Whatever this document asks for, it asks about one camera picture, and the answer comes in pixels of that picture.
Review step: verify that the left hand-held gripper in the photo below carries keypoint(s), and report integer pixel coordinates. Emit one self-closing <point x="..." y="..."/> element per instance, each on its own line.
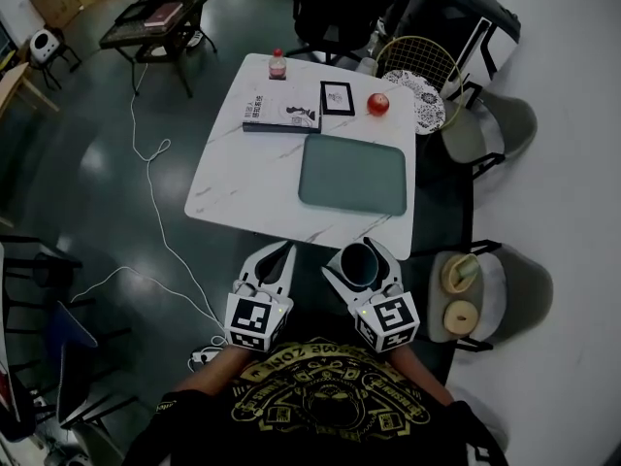
<point x="250" y="318"/>

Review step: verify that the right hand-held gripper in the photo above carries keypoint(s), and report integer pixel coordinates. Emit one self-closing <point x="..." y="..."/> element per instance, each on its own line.
<point x="390" y="316"/>

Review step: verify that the grey cup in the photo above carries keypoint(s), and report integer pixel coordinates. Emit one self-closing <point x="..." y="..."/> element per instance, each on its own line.
<point x="359" y="265"/>

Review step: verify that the dark green rectangular tray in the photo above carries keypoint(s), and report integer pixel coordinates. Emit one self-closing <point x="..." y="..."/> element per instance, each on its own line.
<point x="351" y="175"/>

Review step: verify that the person's right forearm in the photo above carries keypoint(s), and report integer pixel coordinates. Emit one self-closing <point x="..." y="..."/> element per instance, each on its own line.
<point x="422" y="376"/>

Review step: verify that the person's left forearm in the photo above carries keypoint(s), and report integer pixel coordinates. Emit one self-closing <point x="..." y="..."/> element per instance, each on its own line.
<point x="213" y="372"/>

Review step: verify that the white marble table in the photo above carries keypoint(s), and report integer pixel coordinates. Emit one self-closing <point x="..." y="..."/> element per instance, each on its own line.
<point x="242" y="177"/>

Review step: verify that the white power strip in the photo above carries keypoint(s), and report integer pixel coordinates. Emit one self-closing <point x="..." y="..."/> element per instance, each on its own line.
<point x="204" y="356"/>

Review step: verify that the person's black printed t-shirt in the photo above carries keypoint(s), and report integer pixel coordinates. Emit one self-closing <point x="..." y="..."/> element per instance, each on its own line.
<point x="315" y="406"/>

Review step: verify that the grey chair with black legs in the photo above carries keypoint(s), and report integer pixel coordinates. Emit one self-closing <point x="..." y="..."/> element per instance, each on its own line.
<point x="509" y="119"/>
<point x="519" y="294"/>

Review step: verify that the white and dark book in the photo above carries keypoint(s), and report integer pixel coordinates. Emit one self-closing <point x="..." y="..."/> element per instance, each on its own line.
<point x="271" y="109"/>

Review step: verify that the red apple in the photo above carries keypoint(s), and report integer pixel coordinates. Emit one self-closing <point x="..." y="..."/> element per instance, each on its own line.
<point x="378" y="104"/>

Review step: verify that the patterned round cushion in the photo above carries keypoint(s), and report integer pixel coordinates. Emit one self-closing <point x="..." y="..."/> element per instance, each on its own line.
<point x="427" y="105"/>

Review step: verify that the blue chair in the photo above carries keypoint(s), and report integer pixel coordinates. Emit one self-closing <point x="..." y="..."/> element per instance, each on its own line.
<point x="73" y="342"/>

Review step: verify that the red capped drink bottle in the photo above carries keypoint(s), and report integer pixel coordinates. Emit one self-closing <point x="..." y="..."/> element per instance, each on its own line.
<point x="277" y="68"/>

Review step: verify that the white cylindrical bin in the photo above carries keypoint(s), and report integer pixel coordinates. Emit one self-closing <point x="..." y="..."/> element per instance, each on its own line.
<point x="367" y="66"/>

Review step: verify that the black office chair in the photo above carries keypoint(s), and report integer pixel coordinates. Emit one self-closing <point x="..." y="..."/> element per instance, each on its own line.
<point x="335" y="12"/>

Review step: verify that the black wicker table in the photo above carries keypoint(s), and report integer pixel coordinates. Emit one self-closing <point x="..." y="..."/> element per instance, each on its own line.
<point x="145" y="37"/>

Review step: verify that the black and white machine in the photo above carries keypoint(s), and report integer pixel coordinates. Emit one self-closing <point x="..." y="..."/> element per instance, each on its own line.
<point x="451" y="12"/>

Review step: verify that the dark red book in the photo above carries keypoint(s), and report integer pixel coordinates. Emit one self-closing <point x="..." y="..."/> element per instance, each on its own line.
<point x="164" y="15"/>

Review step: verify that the black stool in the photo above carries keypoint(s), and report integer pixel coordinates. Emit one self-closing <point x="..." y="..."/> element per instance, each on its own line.
<point x="63" y="58"/>

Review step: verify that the white pet carrier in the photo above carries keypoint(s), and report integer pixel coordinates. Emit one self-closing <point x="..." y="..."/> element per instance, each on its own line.
<point x="43" y="46"/>

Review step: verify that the wooden table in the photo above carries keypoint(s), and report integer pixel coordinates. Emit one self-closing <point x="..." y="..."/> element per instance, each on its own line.
<point x="14" y="78"/>

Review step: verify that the black picture frame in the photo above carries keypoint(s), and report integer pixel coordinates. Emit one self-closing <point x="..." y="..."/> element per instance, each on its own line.
<point x="337" y="97"/>

